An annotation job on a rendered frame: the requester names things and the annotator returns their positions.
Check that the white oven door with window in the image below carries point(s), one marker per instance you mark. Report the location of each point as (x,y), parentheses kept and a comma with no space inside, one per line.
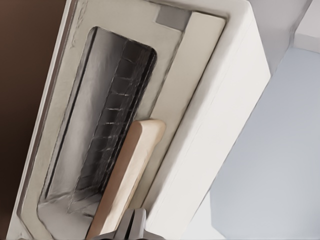
(100,100)

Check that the white oven body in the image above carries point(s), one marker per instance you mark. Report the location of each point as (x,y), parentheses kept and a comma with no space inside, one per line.
(220,120)

